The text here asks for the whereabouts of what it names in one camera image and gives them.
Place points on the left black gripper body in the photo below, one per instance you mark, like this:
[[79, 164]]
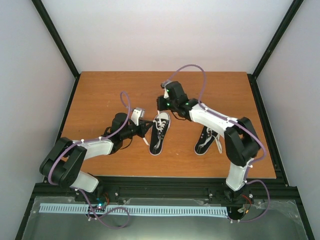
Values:
[[139, 133]]

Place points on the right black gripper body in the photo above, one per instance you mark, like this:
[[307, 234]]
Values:
[[172, 105]]

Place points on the white lace of sneaker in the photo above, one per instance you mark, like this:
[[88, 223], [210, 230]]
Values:
[[216, 139], [159, 130]]

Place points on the black canvas sneaker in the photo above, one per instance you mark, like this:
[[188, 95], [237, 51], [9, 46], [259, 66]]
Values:
[[163, 116], [204, 142]]

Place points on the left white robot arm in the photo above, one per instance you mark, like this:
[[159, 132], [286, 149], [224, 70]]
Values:
[[62, 166]]

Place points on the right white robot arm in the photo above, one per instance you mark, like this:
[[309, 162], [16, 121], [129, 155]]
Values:
[[242, 144]]

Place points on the green lit circuit board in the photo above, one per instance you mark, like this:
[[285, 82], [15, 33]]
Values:
[[102, 201]]

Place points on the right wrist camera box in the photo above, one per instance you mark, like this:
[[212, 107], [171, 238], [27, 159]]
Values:
[[163, 86]]

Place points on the right black frame post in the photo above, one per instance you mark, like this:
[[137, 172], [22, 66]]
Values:
[[280, 31]]

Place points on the black frame post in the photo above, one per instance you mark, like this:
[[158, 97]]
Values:
[[50, 26], [280, 31]]

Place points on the light blue slotted cable duct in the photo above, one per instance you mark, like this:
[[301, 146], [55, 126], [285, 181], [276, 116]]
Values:
[[136, 210]]

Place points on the black aluminium frame rail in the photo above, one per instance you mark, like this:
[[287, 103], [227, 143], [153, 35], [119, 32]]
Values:
[[211, 190]]

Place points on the left black frame post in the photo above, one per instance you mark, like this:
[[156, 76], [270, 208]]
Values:
[[50, 26]]

